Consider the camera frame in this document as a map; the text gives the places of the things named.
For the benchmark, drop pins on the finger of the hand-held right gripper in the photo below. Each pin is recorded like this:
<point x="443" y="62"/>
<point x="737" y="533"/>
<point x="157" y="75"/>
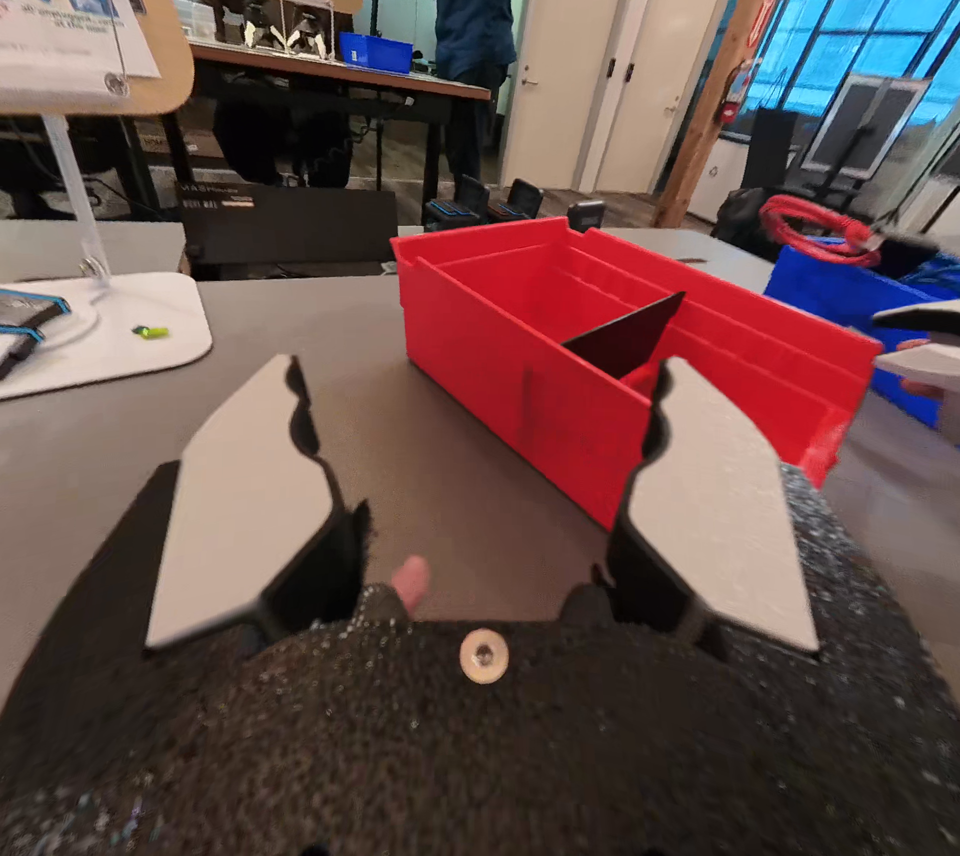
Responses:
<point x="934" y="365"/>
<point x="930" y="320"/>

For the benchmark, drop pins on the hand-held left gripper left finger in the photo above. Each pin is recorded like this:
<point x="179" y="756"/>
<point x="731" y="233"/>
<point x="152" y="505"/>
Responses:
<point x="240" y="496"/>

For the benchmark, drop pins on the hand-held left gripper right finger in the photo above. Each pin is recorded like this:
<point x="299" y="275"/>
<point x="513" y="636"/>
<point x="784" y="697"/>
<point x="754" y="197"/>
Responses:
<point x="720" y="511"/>

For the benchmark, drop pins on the blue storage bin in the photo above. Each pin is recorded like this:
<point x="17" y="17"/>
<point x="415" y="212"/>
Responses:
<point x="825" y="294"/>

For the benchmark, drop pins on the red storage bin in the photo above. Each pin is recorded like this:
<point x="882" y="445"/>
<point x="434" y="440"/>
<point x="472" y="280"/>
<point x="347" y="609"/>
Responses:
<point x="487" y="316"/>

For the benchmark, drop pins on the black desk clamp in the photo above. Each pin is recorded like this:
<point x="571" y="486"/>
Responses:
<point x="586" y="215"/>

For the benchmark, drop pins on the person's left hand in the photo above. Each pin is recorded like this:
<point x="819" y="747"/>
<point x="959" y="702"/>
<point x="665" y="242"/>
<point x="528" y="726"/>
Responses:
<point x="412" y="586"/>

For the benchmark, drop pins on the small green clip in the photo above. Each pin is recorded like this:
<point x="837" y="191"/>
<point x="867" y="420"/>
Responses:
<point x="150" y="331"/>

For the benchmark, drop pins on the black bin divider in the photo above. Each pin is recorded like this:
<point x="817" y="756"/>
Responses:
<point x="630" y="339"/>

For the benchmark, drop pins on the white framed light panel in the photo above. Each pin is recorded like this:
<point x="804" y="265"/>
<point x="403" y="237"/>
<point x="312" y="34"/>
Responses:
<point x="862" y="125"/>

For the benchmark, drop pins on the black device with blue trim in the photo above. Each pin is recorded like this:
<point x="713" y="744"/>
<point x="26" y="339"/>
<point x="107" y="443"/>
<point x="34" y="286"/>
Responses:
<point x="22" y="331"/>

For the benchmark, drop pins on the red fire extinguisher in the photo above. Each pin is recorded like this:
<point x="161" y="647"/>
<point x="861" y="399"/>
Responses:
<point x="733" y="93"/>

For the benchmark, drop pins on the clear acrylic stand pole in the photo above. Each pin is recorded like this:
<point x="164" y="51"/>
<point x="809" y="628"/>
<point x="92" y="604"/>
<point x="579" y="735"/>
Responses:
<point x="75" y="196"/>

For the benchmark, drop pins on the black battery charger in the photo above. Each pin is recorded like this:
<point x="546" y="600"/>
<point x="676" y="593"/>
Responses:
<point x="517" y="200"/>
<point x="454" y="204"/>

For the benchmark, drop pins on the white double door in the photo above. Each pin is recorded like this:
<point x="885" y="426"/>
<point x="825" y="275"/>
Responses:
<point x="622" y="39"/>

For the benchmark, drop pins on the wooden top table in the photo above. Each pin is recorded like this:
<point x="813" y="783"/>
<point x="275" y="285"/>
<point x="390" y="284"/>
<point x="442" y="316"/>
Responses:
<point x="337" y="76"/>

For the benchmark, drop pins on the small blue bin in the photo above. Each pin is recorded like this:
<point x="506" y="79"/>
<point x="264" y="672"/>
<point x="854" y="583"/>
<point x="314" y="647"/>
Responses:
<point x="375" y="50"/>

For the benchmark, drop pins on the wooden post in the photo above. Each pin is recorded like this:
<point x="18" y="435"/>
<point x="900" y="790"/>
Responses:
<point x="739" y="46"/>

